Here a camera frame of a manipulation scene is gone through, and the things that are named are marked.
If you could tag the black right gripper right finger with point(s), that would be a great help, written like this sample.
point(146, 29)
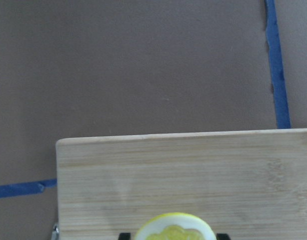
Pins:
point(222, 236)

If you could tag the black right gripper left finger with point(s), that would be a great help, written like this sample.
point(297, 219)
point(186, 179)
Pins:
point(124, 236)

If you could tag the lemon slice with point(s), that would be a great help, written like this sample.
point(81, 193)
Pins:
point(175, 226)

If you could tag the wooden cutting board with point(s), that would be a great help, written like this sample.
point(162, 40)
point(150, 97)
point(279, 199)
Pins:
point(251, 185)

